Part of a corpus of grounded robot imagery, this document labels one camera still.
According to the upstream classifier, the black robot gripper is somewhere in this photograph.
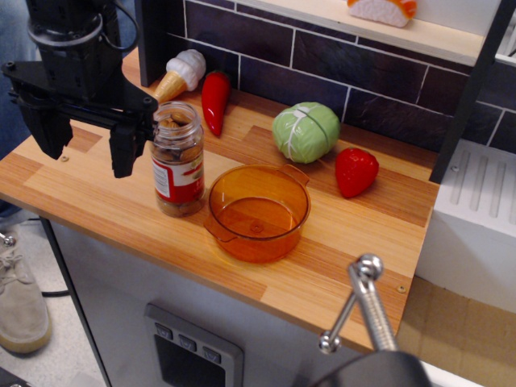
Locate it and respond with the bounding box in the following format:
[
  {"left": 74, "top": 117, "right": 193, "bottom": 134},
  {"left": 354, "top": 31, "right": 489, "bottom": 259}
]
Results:
[{"left": 2, "top": 23, "right": 157, "bottom": 178}]

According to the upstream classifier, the clear almond jar red label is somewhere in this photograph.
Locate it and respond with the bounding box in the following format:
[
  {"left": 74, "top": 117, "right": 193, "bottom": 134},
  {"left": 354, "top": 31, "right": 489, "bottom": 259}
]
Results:
[{"left": 150, "top": 102, "right": 206, "bottom": 217}]

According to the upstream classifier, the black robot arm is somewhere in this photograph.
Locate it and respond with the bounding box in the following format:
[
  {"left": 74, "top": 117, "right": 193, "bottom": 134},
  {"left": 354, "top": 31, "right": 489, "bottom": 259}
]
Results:
[{"left": 2, "top": 1, "right": 158, "bottom": 178}]

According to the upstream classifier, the orange transparent plastic pot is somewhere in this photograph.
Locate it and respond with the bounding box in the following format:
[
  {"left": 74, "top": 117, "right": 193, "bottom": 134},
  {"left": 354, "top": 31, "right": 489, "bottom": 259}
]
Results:
[{"left": 204, "top": 164, "right": 311, "bottom": 264}]

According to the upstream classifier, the toy ice cream cone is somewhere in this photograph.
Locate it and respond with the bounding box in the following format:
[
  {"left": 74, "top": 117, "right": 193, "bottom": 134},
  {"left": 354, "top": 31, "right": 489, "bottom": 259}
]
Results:
[{"left": 153, "top": 49, "right": 206, "bottom": 103}]

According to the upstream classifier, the blue jeans leg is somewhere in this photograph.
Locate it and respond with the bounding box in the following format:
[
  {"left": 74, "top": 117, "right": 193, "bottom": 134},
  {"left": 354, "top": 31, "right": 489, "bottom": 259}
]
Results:
[{"left": 0, "top": 0, "right": 45, "bottom": 218}]

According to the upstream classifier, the red toy chili pepper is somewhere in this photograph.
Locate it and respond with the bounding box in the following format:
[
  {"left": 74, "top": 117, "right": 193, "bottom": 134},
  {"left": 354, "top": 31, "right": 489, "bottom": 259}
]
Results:
[{"left": 202, "top": 71, "right": 231, "bottom": 136}]

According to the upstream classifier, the beige suede shoe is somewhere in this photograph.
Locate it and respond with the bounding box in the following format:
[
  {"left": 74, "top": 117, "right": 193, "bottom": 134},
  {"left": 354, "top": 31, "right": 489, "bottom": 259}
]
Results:
[{"left": 1, "top": 231, "right": 52, "bottom": 354}]

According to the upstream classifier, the grey oven control panel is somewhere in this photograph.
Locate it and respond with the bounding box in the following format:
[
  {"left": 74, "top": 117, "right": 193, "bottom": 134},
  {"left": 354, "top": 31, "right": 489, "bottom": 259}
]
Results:
[{"left": 144, "top": 303, "right": 244, "bottom": 387}]

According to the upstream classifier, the green toy cabbage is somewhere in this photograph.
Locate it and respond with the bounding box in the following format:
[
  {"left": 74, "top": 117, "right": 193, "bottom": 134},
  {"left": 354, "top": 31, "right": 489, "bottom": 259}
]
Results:
[{"left": 273, "top": 102, "right": 340, "bottom": 164}]

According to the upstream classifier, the red toy strawberry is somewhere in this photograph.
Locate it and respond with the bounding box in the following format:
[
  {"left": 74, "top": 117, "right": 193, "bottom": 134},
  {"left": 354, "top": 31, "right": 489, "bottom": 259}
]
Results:
[{"left": 335, "top": 148, "right": 380, "bottom": 198}]

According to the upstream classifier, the toy salmon sushi piece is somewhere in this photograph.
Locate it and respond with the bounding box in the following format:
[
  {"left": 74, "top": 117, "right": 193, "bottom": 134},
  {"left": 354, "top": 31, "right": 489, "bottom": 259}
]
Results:
[{"left": 347, "top": 0, "right": 418, "bottom": 27}]

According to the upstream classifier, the light wooden shelf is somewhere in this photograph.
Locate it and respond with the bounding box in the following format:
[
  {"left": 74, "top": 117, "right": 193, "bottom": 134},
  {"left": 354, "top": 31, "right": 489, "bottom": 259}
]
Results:
[{"left": 237, "top": 1, "right": 487, "bottom": 66}]

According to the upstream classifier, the white toy sink drainboard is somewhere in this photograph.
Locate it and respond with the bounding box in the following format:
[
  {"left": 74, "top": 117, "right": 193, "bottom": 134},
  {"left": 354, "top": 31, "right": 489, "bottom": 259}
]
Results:
[{"left": 435, "top": 139, "right": 515, "bottom": 237}]

